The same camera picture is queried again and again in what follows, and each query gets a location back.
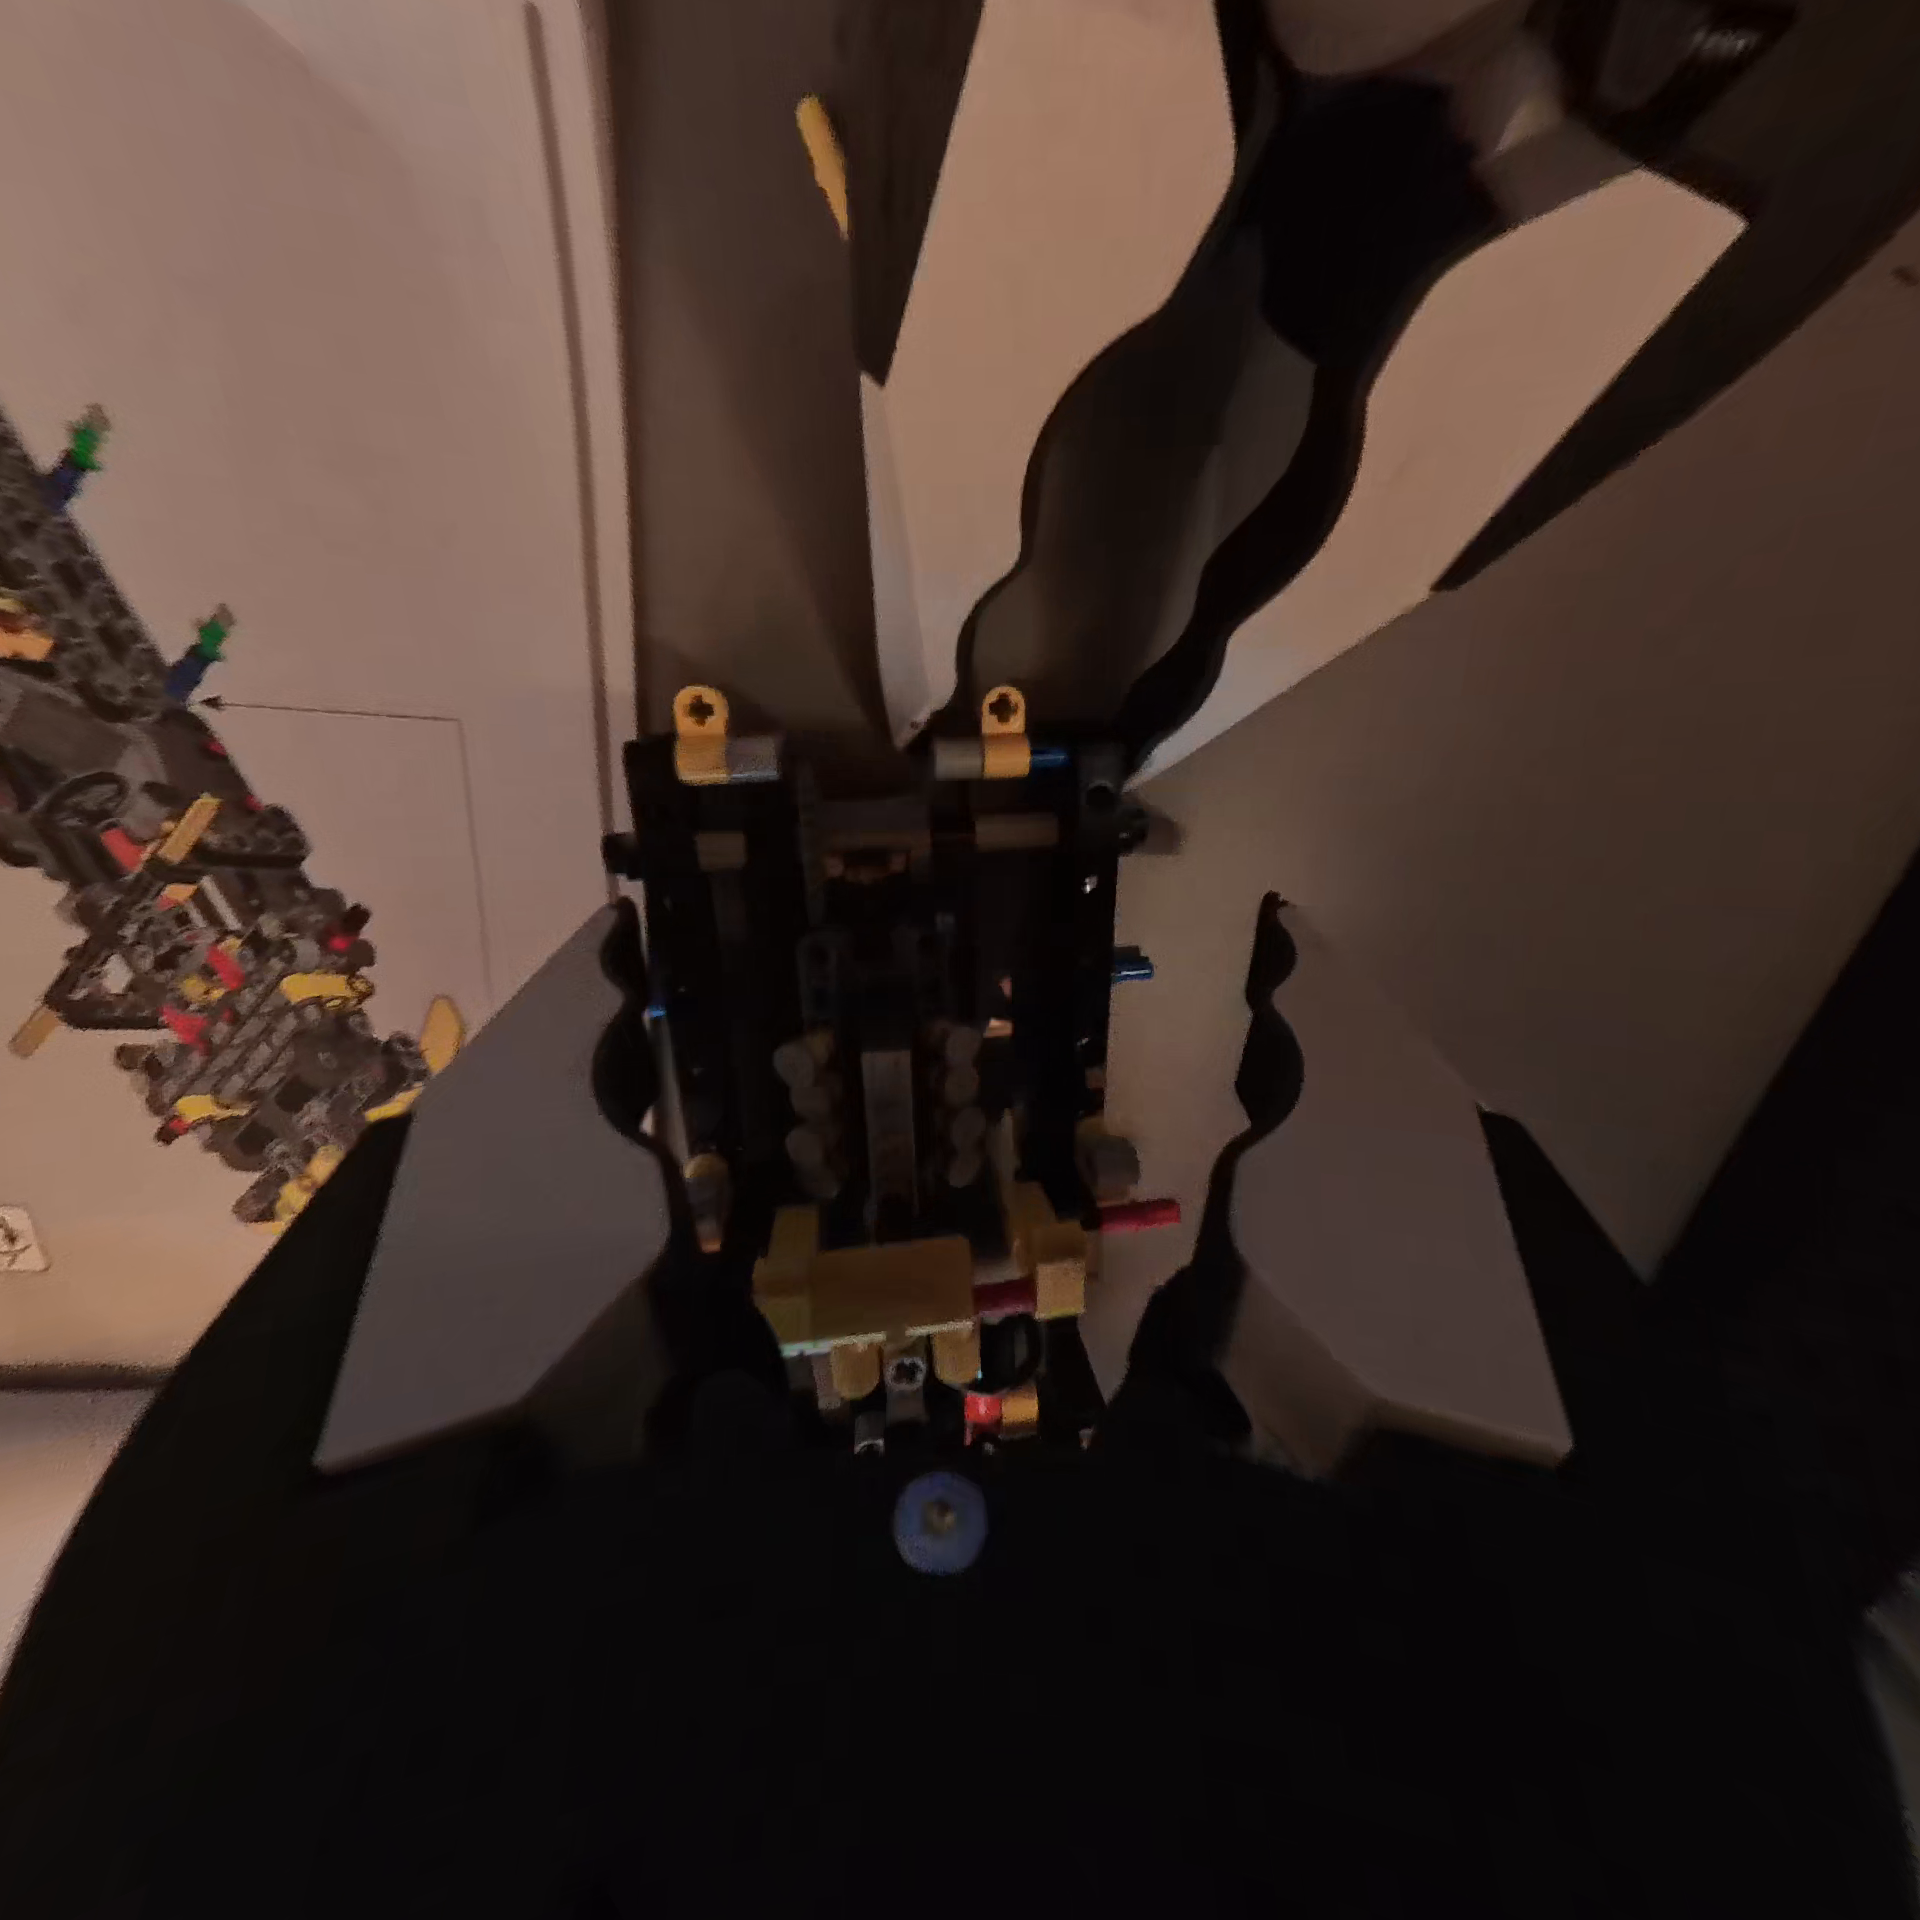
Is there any partly built lego car chassis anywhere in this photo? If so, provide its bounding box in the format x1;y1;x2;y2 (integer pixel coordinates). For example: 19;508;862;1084
602;681;1186;1456

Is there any open instruction booklet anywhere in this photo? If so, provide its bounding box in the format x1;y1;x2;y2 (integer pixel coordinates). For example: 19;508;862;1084
0;0;647;1652

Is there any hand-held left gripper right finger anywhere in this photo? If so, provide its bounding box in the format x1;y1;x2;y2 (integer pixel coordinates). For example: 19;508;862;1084
1141;891;1577;1470

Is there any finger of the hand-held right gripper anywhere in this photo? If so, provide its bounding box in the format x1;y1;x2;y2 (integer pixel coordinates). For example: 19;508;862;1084
1121;147;1753;785
858;0;1278;754

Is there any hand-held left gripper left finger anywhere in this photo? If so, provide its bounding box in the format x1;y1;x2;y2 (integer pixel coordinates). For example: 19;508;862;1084
310;902;675;1472

